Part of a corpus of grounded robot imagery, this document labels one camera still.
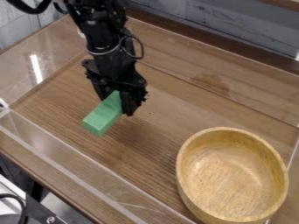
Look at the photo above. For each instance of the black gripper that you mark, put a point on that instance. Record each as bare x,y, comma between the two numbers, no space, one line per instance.
112,72

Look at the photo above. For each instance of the green rectangular block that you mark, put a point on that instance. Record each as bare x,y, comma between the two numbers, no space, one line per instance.
101,118

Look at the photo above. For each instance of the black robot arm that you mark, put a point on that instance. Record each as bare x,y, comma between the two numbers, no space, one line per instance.
100,20

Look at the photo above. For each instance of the brown wooden bowl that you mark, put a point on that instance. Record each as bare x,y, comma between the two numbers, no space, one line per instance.
230,176

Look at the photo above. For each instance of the clear acrylic enclosure wall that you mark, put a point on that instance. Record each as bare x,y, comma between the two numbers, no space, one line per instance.
206,82

